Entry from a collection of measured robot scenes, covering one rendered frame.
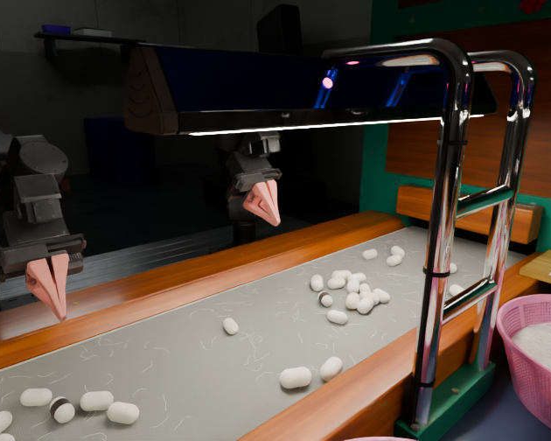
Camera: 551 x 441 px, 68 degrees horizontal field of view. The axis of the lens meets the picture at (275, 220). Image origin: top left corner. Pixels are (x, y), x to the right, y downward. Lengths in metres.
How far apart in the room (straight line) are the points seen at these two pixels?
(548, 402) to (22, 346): 0.67
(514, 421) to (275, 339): 0.32
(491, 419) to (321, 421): 0.27
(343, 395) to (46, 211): 0.40
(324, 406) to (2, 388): 0.38
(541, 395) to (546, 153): 0.51
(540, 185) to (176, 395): 0.79
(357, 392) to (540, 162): 0.66
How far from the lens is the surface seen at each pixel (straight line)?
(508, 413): 0.66
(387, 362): 0.54
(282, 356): 0.57
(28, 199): 0.56
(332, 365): 0.53
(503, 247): 0.57
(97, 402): 0.52
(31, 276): 0.60
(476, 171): 1.03
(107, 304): 0.69
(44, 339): 0.66
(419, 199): 1.02
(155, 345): 0.62
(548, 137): 0.98
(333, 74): 0.49
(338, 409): 0.46
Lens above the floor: 1.07
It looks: 17 degrees down
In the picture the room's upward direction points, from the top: straight up
